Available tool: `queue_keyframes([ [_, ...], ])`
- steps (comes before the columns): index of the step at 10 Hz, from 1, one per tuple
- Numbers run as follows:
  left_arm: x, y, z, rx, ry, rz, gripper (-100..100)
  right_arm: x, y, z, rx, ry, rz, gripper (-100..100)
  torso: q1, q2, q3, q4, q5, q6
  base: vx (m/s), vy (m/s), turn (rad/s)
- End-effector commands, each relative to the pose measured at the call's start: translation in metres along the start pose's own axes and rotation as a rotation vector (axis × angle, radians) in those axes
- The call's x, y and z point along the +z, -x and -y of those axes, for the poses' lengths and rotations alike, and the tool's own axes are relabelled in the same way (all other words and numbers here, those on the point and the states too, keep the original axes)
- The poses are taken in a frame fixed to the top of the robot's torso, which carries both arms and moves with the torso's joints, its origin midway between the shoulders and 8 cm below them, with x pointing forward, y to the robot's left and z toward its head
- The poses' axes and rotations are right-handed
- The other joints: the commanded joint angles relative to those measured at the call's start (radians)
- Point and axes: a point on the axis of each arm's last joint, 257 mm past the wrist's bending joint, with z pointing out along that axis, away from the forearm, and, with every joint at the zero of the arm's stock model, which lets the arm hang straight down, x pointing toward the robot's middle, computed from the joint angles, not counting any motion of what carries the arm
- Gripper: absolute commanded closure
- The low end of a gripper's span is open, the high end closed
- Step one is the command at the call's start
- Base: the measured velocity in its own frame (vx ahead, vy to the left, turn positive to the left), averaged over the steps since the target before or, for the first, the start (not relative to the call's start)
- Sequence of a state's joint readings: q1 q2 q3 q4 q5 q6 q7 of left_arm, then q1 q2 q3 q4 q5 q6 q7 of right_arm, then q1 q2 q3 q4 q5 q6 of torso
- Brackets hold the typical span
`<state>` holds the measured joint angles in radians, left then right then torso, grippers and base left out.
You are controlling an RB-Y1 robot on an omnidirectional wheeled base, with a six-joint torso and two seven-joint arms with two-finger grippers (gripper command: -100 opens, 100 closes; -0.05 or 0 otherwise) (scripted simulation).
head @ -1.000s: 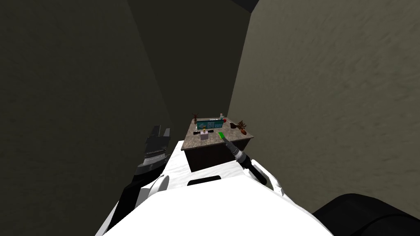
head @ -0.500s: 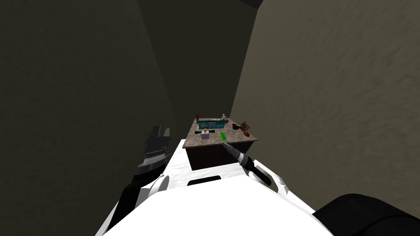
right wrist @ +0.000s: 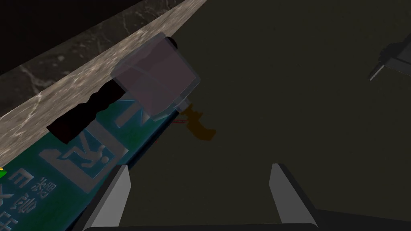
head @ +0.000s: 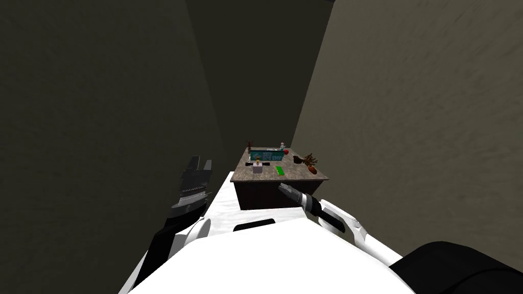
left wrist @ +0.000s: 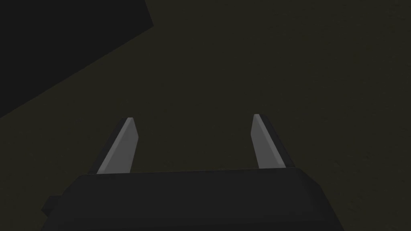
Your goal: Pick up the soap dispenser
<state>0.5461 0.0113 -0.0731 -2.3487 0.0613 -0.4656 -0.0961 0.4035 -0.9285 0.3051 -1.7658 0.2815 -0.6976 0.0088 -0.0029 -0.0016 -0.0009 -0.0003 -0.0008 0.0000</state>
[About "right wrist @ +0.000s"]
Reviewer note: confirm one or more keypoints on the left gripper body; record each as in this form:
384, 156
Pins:
398, 54

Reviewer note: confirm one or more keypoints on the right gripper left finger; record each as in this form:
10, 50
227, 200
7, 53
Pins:
112, 199

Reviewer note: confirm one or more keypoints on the small brown object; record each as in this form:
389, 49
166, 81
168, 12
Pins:
200, 128

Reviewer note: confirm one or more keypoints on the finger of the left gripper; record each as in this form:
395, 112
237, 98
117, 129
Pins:
376, 72

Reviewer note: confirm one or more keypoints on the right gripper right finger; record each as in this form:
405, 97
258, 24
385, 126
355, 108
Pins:
285, 199

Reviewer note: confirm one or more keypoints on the green printed book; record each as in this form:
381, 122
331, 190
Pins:
61, 189

